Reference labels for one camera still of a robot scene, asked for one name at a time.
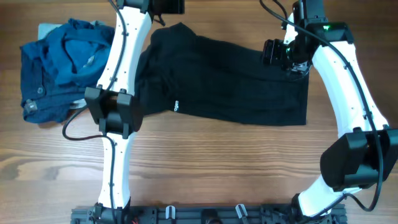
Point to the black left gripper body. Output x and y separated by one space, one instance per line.
171 6

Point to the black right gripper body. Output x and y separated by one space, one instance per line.
269 51

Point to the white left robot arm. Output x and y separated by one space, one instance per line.
112 102

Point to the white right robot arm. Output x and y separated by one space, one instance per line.
366 149

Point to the black t-shirt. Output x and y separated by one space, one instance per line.
186 73

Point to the blue clothes pile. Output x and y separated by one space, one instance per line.
56 70

